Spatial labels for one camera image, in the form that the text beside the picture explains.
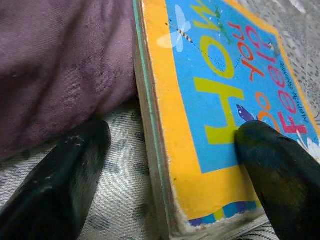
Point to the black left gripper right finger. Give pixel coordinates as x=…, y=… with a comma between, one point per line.
x=285, y=185

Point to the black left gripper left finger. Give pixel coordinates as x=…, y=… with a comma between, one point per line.
x=55, y=190

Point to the yellow blue children's board book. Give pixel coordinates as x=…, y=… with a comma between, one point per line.
x=207, y=100

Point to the purple cartoon print quilt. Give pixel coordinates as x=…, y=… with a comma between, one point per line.
x=62, y=62

